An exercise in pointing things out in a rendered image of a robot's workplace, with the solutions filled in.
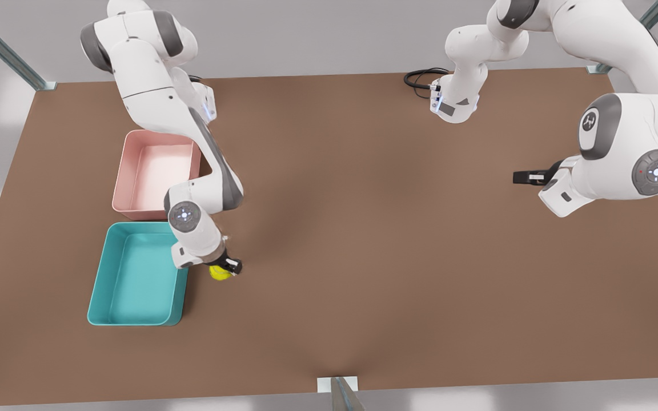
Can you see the pink plastic tray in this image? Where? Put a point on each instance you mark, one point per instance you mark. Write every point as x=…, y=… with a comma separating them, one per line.
x=155, y=174

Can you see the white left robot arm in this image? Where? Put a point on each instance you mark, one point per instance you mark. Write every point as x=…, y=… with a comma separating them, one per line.
x=620, y=51

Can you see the yellow ball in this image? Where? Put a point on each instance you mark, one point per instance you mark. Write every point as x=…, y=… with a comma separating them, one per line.
x=218, y=273

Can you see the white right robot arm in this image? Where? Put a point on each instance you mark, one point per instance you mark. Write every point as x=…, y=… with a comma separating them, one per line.
x=146, y=85

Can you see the teal plastic tray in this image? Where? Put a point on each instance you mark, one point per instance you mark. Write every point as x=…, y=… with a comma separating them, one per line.
x=135, y=274

